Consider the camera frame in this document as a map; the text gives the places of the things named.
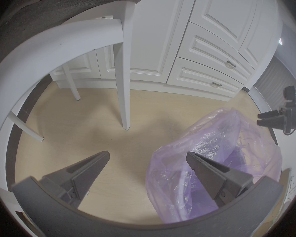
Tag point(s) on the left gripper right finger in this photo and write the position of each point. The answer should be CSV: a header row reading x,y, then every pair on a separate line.
x,y
212,175

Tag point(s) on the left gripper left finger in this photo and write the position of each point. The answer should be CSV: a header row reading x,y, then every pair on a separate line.
x,y
81,176

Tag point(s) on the purple plastic bag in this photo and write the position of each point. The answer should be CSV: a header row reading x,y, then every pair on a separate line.
x,y
187,162

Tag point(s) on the white wardrobe with drawers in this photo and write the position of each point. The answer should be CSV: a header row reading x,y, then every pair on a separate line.
x,y
212,33

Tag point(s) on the white chair with grey seat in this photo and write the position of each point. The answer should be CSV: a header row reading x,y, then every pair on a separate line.
x,y
39,48

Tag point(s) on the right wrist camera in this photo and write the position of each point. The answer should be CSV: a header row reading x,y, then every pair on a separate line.
x,y
289,92

